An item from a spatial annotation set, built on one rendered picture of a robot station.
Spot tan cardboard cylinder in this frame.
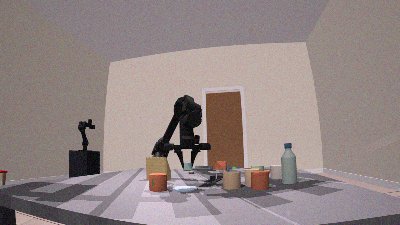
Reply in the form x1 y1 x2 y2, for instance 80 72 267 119
244 168 261 185
223 171 241 190

